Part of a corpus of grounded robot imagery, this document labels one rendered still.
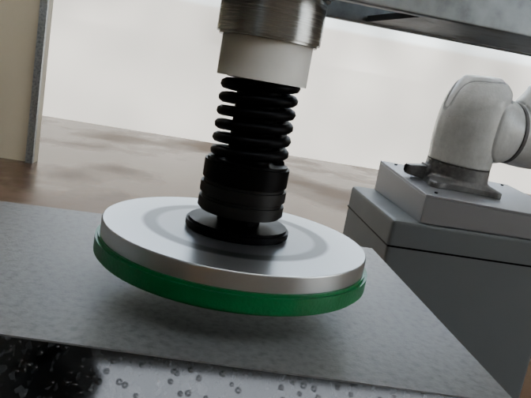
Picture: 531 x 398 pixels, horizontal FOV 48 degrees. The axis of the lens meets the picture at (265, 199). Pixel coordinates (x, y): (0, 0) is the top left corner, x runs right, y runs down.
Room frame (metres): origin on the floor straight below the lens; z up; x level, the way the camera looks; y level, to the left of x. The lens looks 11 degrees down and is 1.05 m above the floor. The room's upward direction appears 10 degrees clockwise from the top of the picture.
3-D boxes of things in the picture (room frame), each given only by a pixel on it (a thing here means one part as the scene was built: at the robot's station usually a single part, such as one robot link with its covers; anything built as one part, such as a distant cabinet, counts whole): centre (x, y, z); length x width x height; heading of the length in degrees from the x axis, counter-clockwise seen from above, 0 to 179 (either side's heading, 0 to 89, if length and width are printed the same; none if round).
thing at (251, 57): (0.47, 0.02, 1.06); 0.07 x 0.07 x 0.04
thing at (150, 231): (0.47, 0.02, 0.92); 0.21 x 0.21 x 0.01
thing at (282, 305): (0.47, 0.02, 0.91); 0.22 x 0.22 x 0.04
